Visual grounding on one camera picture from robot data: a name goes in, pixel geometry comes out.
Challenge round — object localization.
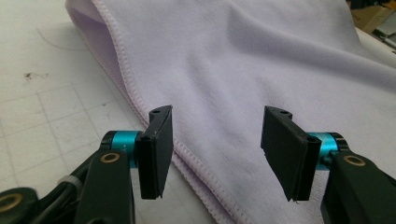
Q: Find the large cardboard box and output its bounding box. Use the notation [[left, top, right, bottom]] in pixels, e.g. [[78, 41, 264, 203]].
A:
[[350, 4, 391, 35]]

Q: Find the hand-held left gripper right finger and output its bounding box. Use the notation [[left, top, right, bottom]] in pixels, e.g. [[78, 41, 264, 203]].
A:
[[260, 105, 396, 224]]

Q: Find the lilac printed towel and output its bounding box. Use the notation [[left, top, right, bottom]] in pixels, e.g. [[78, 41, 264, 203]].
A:
[[64, 0, 396, 224]]

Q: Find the white grid mat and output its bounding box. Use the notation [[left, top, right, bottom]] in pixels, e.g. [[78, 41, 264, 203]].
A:
[[0, 0, 396, 224]]

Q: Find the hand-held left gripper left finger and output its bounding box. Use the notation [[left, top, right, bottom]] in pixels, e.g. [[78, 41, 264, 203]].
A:
[[73, 105, 175, 224]]

